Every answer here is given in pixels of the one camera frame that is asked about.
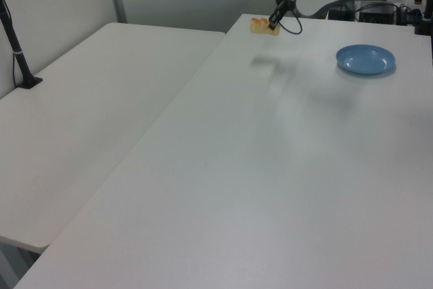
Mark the black pole camera stand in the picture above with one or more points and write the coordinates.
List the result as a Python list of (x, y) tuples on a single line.
[(13, 42)]

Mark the black clamp stand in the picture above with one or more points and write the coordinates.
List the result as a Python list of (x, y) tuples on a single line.
[(424, 26)]

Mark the small black electronics box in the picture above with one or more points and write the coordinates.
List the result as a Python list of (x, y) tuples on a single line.
[(340, 14)]

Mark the orange glazed bread roll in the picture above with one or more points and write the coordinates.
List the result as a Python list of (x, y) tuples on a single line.
[(260, 26)]

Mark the blue round plate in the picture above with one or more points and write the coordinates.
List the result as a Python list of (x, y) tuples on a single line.
[(365, 60)]

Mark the adjacent white table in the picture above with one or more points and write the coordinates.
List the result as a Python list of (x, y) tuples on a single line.
[(84, 116)]

